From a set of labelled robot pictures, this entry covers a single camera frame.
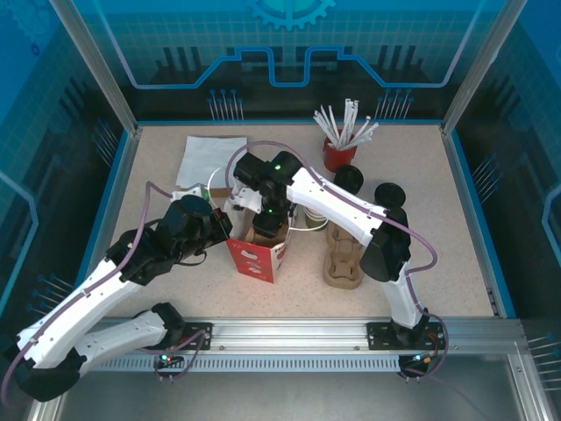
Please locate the red white paper bag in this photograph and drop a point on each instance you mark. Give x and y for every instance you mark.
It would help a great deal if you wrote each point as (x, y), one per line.
(254, 263)

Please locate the white straw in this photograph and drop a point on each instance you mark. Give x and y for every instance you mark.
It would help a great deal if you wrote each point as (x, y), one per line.
(347, 118)
(353, 120)
(326, 129)
(331, 125)
(368, 133)
(366, 140)
(361, 127)

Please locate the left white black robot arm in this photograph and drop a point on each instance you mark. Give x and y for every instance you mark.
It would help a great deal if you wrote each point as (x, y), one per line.
(87, 316)

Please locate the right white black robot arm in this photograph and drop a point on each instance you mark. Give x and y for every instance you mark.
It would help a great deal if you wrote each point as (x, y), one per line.
(333, 201)

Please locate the stack of green paper cups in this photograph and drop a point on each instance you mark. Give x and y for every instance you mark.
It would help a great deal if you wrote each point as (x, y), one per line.
(315, 223)

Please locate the white paper napkin stack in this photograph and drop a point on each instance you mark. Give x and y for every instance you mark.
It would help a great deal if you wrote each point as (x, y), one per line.
(201, 158)

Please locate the red straw holder cup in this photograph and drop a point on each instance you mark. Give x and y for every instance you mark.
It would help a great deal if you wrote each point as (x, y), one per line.
(339, 158)

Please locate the stack of black cup lids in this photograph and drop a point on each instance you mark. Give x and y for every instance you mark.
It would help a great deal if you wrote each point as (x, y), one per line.
(349, 179)

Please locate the black connector with lights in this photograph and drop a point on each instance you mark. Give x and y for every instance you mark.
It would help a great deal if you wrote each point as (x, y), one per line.
(421, 358)
(168, 358)

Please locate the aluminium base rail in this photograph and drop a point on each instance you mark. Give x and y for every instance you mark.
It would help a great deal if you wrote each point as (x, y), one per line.
(289, 333)

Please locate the aluminium frame post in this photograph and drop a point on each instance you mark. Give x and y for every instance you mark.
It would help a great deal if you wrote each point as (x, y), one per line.
(484, 61)
(96, 61)

